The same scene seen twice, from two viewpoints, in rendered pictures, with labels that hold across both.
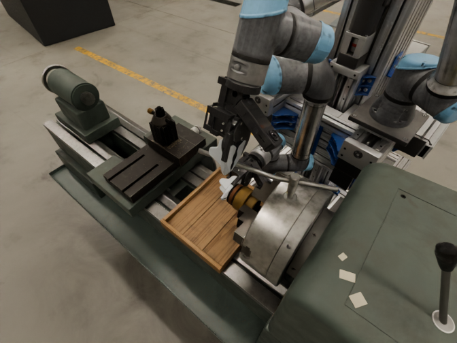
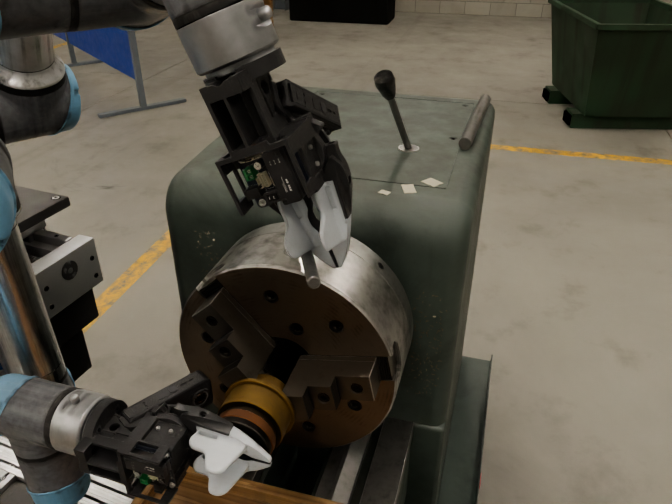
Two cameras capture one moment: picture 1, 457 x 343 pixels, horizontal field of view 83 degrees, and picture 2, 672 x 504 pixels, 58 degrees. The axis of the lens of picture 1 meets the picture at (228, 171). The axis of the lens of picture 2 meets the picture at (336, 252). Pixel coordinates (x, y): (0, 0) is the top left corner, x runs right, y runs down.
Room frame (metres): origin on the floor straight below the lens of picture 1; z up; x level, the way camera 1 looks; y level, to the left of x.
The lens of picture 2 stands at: (0.59, 0.48, 1.63)
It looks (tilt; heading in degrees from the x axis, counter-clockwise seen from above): 30 degrees down; 247
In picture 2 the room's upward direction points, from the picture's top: straight up
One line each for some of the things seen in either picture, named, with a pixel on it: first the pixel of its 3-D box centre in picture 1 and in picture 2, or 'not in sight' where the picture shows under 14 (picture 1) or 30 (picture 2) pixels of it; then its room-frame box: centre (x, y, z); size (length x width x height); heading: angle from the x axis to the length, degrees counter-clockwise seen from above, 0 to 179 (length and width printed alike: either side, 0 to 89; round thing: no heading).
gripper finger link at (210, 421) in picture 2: (239, 178); (197, 427); (0.55, -0.04, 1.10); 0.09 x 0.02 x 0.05; 140
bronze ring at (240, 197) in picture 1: (244, 199); (254, 416); (0.48, -0.05, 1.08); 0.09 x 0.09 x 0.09; 51
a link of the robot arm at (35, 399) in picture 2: (271, 146); (34, 411); (0.73, -0.17, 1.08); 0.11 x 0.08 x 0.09; 140
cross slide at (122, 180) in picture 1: (158, 158); not in sight; (0.79, 0.31, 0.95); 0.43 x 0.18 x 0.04; 141
